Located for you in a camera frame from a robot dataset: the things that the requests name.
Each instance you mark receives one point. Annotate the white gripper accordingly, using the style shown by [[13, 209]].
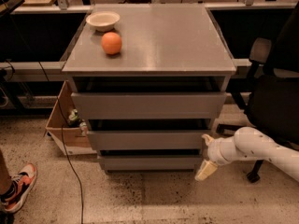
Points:
[[214, 152]]

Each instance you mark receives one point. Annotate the grey drawer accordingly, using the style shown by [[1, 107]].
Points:
[[142, 140], [149, 106], [145, 163]]

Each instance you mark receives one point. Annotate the grey top drawer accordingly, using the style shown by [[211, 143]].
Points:
[[149, 106]]

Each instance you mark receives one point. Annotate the grey drawer cabinet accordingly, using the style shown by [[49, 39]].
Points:
[[166, 48]]

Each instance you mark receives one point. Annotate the green bottle in box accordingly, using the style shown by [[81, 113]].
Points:
[[73, 118]]

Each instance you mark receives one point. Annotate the orange white sneaker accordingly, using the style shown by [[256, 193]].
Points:
[[15, 189]]

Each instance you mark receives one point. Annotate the black office chair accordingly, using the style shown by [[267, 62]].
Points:
[[273, 106]]

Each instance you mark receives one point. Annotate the grey bottom drawer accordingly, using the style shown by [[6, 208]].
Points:
[[145, 163]]

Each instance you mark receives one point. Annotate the cardboard box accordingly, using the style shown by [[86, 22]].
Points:
[[70, 138]]

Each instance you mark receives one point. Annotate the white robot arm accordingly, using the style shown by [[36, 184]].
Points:
[[247, 144]]

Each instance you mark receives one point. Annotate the grey middle drawer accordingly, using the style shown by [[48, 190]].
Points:
[[142, 140]]

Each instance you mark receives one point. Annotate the orange fruit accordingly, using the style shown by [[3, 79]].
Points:
[[111, 43]]

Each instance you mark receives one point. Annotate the white bowl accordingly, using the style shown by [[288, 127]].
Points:
[[103, 21]]

